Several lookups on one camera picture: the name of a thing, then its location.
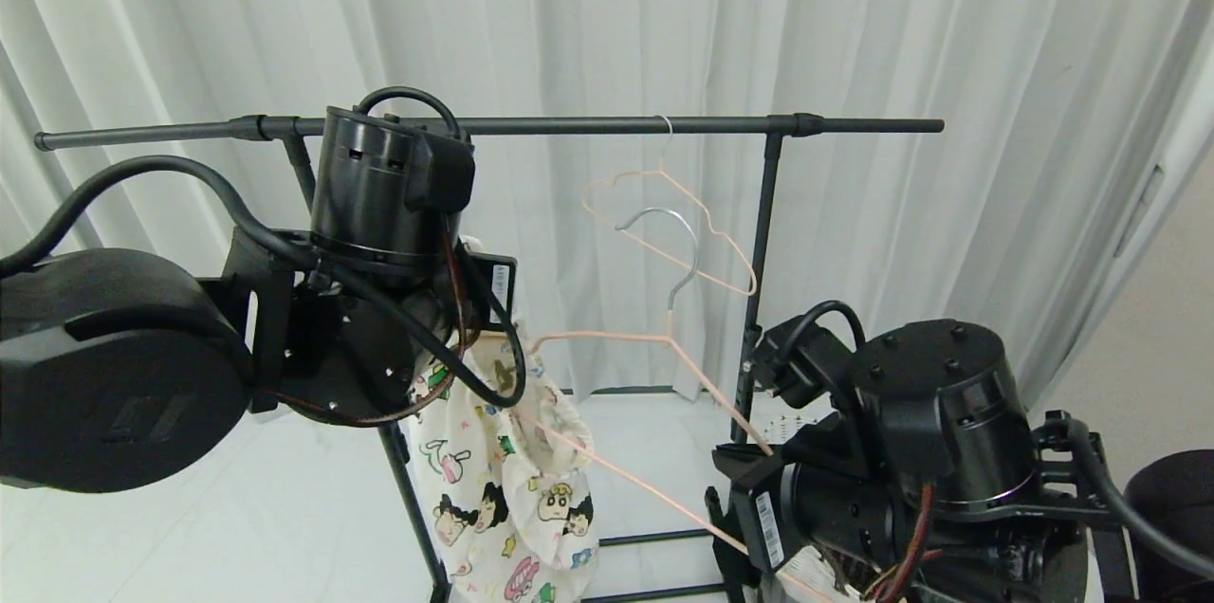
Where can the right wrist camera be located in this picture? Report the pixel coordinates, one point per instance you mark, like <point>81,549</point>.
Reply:
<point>770,527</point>

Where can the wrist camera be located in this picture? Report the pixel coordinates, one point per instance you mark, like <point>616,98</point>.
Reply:
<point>501,281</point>
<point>770,527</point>

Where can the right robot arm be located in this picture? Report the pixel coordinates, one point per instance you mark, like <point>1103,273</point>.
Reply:
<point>929,413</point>

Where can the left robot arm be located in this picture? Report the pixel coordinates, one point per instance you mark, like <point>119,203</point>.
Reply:
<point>114,366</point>

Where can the black clothes rack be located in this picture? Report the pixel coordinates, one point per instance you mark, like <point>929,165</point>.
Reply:
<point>569,125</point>

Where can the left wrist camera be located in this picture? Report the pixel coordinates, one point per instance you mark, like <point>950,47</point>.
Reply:
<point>501,281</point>

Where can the white curtain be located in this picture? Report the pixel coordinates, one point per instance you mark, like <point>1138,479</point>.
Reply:
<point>901,34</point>
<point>142,15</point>

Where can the pink clothes hanger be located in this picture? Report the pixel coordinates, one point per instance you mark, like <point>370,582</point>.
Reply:
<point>696,252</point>
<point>645,174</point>

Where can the cream printed garment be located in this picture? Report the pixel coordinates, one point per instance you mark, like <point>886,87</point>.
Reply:
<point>503,489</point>

